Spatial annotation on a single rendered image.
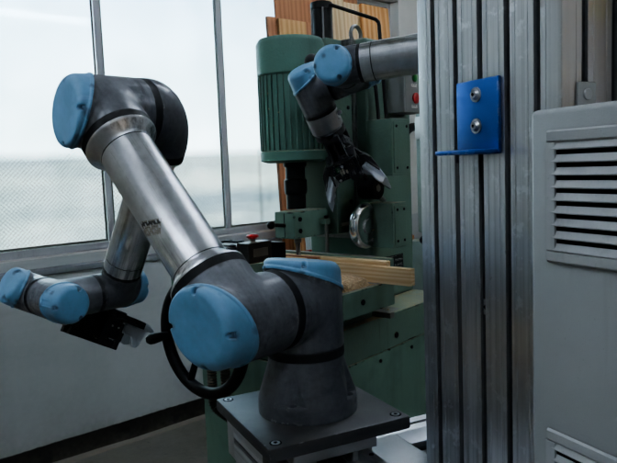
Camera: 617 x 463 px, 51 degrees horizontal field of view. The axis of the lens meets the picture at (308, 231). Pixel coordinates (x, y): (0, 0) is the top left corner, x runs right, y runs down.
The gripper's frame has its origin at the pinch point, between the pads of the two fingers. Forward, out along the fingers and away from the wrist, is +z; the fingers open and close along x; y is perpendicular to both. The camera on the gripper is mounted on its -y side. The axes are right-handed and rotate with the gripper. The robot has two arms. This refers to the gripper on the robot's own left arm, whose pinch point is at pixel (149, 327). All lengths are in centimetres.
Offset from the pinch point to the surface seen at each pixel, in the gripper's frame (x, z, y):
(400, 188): 19, 50, -62
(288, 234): 11.0, 21.5, -33.8
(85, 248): -130, 51, -27
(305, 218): 12.8, 23.3, -39.4
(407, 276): 44, 30, -30
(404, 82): 24, 31, -84
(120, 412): -119, 92, 33
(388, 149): 26, 31, -64
